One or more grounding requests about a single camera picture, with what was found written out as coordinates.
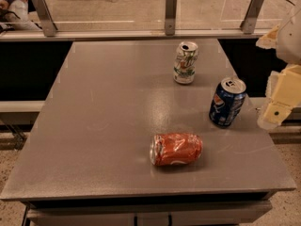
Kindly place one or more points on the crushed orange red soda can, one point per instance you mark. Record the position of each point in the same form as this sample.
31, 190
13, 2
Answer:
175, 149

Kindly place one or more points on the left metal barrier bracket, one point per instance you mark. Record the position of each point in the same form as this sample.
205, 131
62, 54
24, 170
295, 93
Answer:
48, 26

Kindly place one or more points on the white green soda can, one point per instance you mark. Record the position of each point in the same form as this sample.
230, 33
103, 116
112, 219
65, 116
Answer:
184, 66

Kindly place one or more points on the white plastic bag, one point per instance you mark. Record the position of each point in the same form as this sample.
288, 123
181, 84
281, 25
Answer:
18, 15

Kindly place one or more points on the clear acrylic barrier panel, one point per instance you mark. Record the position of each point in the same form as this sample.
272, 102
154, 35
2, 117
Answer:
86, 15

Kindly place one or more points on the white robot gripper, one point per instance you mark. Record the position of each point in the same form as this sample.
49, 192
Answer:
291, 41

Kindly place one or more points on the metal barrier bracket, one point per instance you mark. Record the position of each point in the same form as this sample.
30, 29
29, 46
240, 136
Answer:
170, 17
48, 26
248, 24

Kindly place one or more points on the right metal barrier bracket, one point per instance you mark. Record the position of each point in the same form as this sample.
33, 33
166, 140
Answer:
248, 24

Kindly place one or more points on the middle metal barrier bracket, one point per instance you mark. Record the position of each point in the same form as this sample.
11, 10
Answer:
170, 17

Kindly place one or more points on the blue pepsi can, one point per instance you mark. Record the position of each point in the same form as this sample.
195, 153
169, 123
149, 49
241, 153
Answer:
227, 102

